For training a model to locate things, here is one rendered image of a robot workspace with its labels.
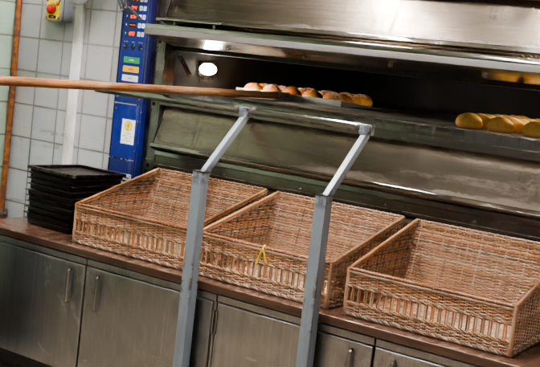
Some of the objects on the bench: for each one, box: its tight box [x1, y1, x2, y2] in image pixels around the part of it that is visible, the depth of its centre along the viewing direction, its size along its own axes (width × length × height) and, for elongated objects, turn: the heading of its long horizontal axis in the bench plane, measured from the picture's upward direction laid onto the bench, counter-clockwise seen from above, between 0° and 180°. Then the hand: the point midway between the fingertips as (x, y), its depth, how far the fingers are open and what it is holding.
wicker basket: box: [198, 190, 406, 309], centre depth 351 cm, size 49×56×28 cm
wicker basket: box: [72, 168, 268, 271], centre depth 384 cm, size 49×56×28 cm
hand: (149, 3), depth 408 cm, fingers open, 13 cm apart
